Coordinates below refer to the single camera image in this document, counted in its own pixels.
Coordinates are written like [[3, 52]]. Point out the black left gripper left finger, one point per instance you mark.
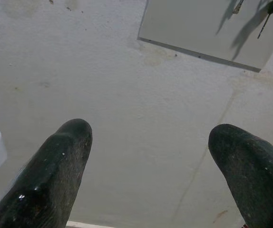
[[46, 180]]

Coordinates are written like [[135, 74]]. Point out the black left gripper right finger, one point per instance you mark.
[[257, 175]]

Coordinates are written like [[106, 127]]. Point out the hanging dark key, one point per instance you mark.
[[265, 22]]

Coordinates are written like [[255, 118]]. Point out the hanging silver key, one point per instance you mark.
[[237, 7]]

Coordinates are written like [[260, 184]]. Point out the grey wall panel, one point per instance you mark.
[[186, 23]]

